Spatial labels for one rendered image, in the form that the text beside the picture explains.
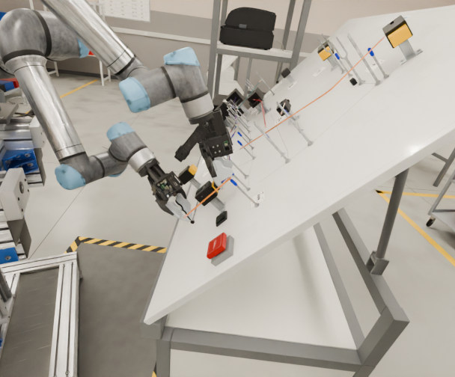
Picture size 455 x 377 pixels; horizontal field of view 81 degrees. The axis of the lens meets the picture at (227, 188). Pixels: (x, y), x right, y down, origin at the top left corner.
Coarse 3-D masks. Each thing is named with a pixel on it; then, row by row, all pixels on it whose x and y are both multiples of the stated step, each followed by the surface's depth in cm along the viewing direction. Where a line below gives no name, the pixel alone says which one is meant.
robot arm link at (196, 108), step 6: (204, 96) 64; (186, 102) 64; (192, 102) 64; (198, 102) 64; (204, 102) 64; (210, 102) 66; (186, 108) 65; (192, 108) 65; (198, 108) 64; (204, 108) 65; (210, 108) 66; (186, 114) 67; (192, 114) 65; (198, 114) 65; (204, 114) 66
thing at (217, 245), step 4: (220, 236) 62; (224, 236) 61; (212, 240) 64; (216, 240) 62; (220, 240) 61; (224, 240) 60; (212, 244) 62; (216, 244) 61; (220, 244) 59; (224, 244) 59; (208, 248) 62; (212, 248) 61; (216, 248) 59; (220, 248) 59; (224, 248) 59; (208, 252) 61; (212, 252) 60; (216, 252) 59; (220, 252) 59; (208, 256) 60; (212, 256) 60
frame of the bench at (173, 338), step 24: (336, 288) 94; (168, 336) 73; (192, 336) 73; (216, 336) 74; (240, 336) 75; (360, 336) 79; (168, 360) 76; (264, 360) 74; (288, 360) 73; (312, 360) 72; (336, 360) 72; (360, 360) 73
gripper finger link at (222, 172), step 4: (216, 160) 72; (216, 164) 72; (220, 164) 72; (216, 168) 73; (220, 168) 73; (224, 168) 73; (228, 168) 73; (216, 172) 73; (220, 172) 73; (224, 172) 73; (228, 172) 73; (232, 172) 73; (220, 176) 73; (224, 176) 73; (228, 176) 73; (216, 180) 73; (220, 180) 74; (216, 184) 75; (220, 184) 74; (220, 188) 76
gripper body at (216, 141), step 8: (216, 112) 67; (192, 120) 67; (200, 120) 66; (208, 120) 68; (216, 120) 68; (208, 128) 69; (216, 128) 69; (224, 128) 69; (208, 136) 70; (216, 136) 70; (224, 136) 68; (200, 144) 69; (208, 144) 69; (216, 144) 69; (224, 144) 70; (232, 144) 76; (208, 152) 70; (216, 152) 71; (224, 152) 70; (232, 152) 70
